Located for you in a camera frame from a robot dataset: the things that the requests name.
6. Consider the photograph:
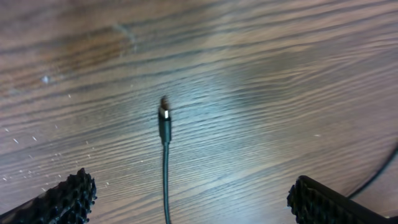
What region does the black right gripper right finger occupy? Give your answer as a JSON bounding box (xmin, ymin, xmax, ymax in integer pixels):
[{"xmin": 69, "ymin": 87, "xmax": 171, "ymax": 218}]
[{"xmin": 287, "ymin": 175, "xmax": 397, "ymax": 224}]

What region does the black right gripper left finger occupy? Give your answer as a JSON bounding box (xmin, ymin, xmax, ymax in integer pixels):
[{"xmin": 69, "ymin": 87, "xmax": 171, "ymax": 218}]
[{"xmin": 1, "ymin": 168, "xmax": 97, "ymax": 224}]

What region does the black USB charging cable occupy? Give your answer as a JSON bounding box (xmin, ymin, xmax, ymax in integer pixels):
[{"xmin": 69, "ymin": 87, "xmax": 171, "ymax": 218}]
[{"xmin": 157, "ymin": 95, "xmax": 398, "ymax": 224}]

